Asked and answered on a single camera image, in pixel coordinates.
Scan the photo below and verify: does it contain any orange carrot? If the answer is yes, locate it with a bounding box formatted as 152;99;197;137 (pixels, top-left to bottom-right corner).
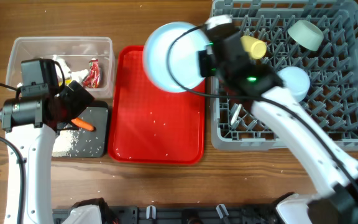
71;118;95;131

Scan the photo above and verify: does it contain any light blue plate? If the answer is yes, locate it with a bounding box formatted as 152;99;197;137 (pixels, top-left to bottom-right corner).
143;22;209;93

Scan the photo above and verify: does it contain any yellow silver foil wrapper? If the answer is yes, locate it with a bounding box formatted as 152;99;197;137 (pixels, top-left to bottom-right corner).
58;79;72;86

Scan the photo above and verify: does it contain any white rice pile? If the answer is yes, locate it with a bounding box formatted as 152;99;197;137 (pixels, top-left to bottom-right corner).
52;129;105;158

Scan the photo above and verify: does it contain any white tissue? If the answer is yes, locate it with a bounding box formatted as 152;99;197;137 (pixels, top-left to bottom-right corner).
52;55;71;80
70;69;89;84

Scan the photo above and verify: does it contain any red snack wrapper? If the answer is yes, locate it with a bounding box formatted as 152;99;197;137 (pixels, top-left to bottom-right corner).
83;58;101;88

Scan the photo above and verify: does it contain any yellow plastic cup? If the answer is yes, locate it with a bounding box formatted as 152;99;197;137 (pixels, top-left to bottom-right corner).
241;35;267;60

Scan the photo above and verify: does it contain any white plastic spoon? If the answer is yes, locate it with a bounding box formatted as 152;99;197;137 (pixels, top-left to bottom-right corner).
230;104;242;126

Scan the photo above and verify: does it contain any blue bowl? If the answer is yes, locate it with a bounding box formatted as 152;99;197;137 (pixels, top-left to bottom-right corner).
277;67;310;102

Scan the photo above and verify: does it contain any green bowl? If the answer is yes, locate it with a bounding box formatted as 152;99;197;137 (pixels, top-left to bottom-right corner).
288;20;324;51

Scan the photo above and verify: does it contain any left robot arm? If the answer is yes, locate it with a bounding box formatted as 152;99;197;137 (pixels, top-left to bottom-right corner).
0;58;94;223

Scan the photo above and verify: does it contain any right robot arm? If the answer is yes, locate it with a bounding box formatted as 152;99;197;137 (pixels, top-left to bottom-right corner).
200;20;358;223

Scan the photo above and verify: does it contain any grey dishwasher rack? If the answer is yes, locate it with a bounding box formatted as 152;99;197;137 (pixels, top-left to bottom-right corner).
211;0;358;151

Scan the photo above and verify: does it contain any black plastic tray bin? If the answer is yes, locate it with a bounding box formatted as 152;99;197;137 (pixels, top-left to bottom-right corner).
51;100;109;159

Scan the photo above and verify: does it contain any clear plastic bin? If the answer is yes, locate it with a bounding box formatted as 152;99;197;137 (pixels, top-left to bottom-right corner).
6;37;115;98

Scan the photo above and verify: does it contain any red plastic tray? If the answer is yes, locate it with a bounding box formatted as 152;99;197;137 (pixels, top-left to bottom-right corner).
108;45;205;166

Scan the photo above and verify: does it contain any right black cable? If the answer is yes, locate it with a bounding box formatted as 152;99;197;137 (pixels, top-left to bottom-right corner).
166;24;358;224

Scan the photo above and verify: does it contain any black cable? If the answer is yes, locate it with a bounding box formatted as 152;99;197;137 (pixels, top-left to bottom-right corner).
166;24;358;224
0;80;27;224

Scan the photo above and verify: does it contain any left black cable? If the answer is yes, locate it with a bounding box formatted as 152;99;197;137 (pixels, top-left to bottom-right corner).
0;80;27;224

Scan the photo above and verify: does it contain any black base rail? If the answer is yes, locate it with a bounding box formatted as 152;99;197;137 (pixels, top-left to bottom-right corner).
52;197;291;224

